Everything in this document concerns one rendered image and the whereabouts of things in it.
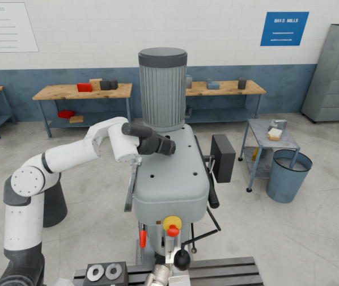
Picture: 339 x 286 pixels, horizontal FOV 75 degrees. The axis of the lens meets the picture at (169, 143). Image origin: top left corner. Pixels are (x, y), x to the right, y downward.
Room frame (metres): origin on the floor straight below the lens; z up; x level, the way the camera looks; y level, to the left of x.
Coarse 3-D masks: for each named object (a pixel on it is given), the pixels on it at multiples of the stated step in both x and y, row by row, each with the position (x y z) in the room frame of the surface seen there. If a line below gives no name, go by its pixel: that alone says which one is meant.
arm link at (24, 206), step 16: (16, 176) 0.42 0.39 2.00; (32, 176) 0.42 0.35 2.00; (16, 192) 0.40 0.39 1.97; (32, 192) 0.40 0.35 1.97; (16, 208) 0.39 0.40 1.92; (32, 208) 0.40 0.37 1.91; (16, 224) 0.37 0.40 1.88; (32, 224) 0.38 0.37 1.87; (16, 240) 0.35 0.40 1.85; (32, 240) 0.36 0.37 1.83
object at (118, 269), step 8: (88, 264) 0.69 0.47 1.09; (96, 264) 0.69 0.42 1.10; (104, 264) 0.69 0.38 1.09; (112, 264) 0.69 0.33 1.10; (120, 264) 0.69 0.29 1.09; (88, 272) 0.64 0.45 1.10; (96, 272) 0.65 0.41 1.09; (104, 272) 0.65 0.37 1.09; (112, 272) 0.65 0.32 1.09; (120, 272) 0.64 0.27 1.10; (88, 280) 0.61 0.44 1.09; (96, 280) 0.60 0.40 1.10; (104, 280) 0.61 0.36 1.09; (112, 280) 0.61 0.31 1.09; (120, 280) 0.61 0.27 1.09; (128, 280) 0.69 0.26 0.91
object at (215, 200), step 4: (196, 140) 0.91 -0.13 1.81; (200, 148) 0.85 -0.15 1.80; (200, 152) 0.81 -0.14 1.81; (204, 160) 0.76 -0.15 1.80; (204, 164) 0.73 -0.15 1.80; (208, 172) 0.68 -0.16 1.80; (208, 176) 0.65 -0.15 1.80; (212, 184) 0.61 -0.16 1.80; (212, 188) 0.58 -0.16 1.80; (212, 192) 0.56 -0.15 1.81; (208, 196) 0.55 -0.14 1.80; (212, 196) 0.54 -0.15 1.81; (216, 196) 0.55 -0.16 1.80; (208, 200) 0.54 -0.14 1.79; (212, 200) 0.53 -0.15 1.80; (216, 200) 0.52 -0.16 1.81; (212, 204) 0.51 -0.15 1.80; (216, 204) 0.52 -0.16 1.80
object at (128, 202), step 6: (132, 162) 0.62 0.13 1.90; (138, 162) 0.62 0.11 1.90; (132, 168) 0.59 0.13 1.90; (132, 174) 0.55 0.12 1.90; (132, 180) 0.52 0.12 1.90; (132, 186) 0.50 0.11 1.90; (132, 192) 0.47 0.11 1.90; (126, 198) 0.45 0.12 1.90; (132, 198) 0.45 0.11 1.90; (126, 204) 0.43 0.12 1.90; (126, 210) 0.41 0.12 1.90
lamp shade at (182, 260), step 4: (176, 252) 0.52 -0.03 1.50; (180, 252) 0.52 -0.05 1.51; (184, 252) 0.52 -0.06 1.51; (176, 256) 0.50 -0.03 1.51; (180, 256) 0.50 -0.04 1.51; (184, 256) 0.50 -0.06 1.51; (188, 256) 0.50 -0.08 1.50; (176, 260) 0.49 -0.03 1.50; (180, 260) 0.48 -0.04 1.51; (184, 260) 0.48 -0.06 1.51; (188, 260) 0.49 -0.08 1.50; (176, 264) 0.48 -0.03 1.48; (180, 264) 0.48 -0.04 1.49; (184, 264) 0.48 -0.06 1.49; (188, 264) 0.48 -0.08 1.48; (176, 268) 0.48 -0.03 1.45; (180, 268) 0.47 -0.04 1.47; (184, 268) 0.47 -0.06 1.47
